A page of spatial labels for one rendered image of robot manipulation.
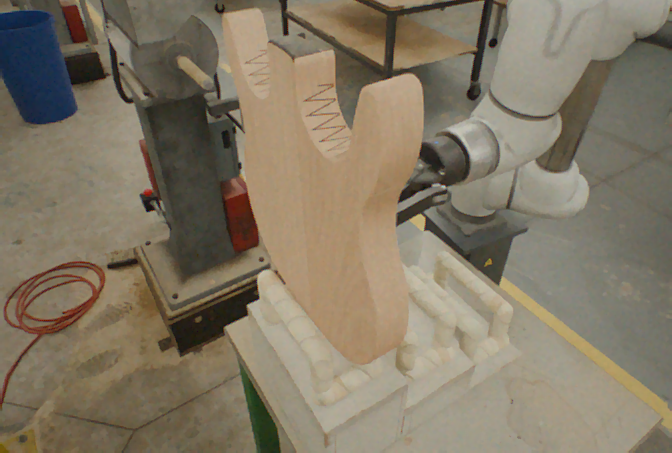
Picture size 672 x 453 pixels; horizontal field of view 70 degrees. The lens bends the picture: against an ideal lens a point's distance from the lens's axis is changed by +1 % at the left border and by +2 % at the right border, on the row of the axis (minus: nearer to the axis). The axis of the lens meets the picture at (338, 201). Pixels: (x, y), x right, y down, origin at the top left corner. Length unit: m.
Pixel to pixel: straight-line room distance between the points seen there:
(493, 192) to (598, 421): 0.78
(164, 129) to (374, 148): 1.41
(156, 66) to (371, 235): 1.12
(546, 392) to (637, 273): 1.90
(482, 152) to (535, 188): 0.86
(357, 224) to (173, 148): 1.38
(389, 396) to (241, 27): 0.55
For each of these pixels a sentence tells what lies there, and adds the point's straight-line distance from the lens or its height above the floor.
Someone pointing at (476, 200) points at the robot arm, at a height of 0.83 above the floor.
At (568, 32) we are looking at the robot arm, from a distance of 0.67.
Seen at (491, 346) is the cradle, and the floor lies 0.98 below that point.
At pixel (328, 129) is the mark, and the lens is 0.49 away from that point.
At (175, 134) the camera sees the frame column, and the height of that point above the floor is 0.94.
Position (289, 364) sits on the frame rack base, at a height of 1.10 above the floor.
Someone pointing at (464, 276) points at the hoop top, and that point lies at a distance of 1.01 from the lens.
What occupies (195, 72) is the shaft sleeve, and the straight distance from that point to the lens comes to 1.36.
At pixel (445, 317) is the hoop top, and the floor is 1.13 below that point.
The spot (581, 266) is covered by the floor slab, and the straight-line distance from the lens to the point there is 2.78.
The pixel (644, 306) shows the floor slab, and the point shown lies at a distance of 2.72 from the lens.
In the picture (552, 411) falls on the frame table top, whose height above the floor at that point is 0.93.
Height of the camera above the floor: 1.75
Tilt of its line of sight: 37 degrees down
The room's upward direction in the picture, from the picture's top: straight up
